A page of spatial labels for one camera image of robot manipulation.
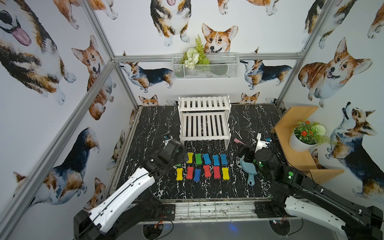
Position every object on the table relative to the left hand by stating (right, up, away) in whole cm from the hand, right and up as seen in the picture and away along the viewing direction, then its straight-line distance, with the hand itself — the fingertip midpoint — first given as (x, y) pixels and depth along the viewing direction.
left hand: (178, 150), depth 78 cm
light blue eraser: (+16, -9, +12) cm, 22 cm away
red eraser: (+5, -15, +7) cm, 17 cm away
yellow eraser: (0, -16, +6) cm, 17 cm away
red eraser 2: (+15, -14, +8) cm, 22 cm away
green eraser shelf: (+10, -8, +13) cm, 19 cm away
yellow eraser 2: (+26, -15, +7) cm, 31 cm away
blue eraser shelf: (+10, -16, +6) cm, 20 cm away
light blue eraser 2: (+21, -10, +12) cm, 26 cm away
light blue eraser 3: (+26, -9, +13) cm, 30 cm away
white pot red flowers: (+66, +8, -1) cm, 67 cm away
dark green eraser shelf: (-2, -11, +10) cm, 16 cm away
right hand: (+35, +5, -4) cm, 35 cm away
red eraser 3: (+21, -15, +9) cm, 27 cm away
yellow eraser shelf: (+5, -8, +15) cm, 17 cm away
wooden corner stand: (+61, +17, +10) cm, 64 cm away
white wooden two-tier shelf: (+14, +17, +20) cm, 29 cm away
